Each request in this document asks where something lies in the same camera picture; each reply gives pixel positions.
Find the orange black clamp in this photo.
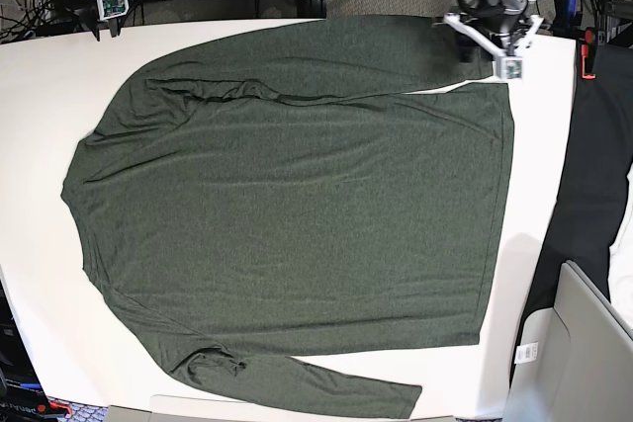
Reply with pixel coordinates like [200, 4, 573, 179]
[580, 28, 600, 80]

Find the dark green long-sleeve shirt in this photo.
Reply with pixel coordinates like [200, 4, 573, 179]
[61, 16, 513, 419]

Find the grey plastic bin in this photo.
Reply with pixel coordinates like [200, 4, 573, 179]
[502, 261, 632, 422]

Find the red black tool bottom-left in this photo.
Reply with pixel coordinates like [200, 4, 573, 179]
[36, 401, 72, 418]

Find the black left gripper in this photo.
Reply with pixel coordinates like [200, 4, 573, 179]
[457, 0, 528, 63]

